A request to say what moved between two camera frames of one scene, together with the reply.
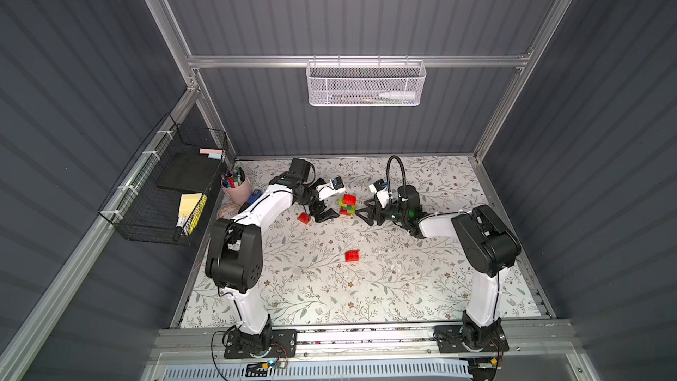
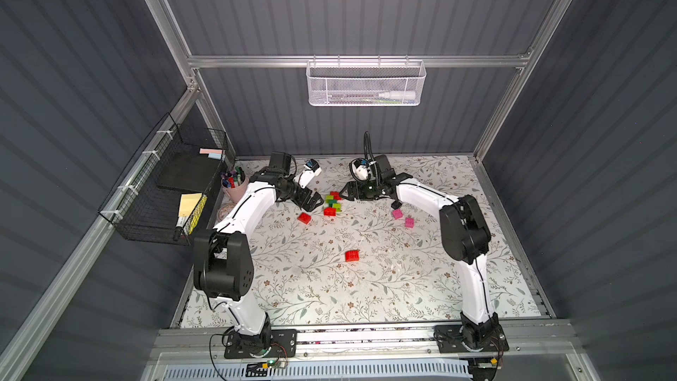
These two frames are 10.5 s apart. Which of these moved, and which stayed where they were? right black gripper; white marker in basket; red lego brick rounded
Moved: right black gripper
Stayed: red lego brick rounded; white marker in basket
